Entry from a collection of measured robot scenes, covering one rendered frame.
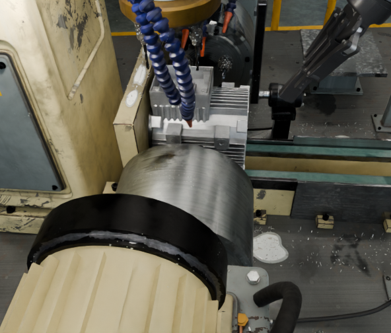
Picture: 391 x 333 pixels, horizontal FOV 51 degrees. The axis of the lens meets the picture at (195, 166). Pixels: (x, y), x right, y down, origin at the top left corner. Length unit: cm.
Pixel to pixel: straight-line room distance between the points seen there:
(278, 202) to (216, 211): 42
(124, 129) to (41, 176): 21
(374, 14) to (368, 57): 75
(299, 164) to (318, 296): 32
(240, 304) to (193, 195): 18
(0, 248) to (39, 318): 78
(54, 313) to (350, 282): 76
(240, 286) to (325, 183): 48
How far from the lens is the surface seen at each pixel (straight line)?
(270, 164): 105
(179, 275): 33
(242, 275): 53
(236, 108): 85
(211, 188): 62
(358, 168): 109
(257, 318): 51
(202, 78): 91
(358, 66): 138
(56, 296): 31
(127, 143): 79
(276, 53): 163
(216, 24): 103
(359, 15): 71
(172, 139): 84
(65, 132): 78
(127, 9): 73
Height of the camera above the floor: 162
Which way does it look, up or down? 46 degrees down
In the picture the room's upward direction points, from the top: 3 degrees counter-clockwise
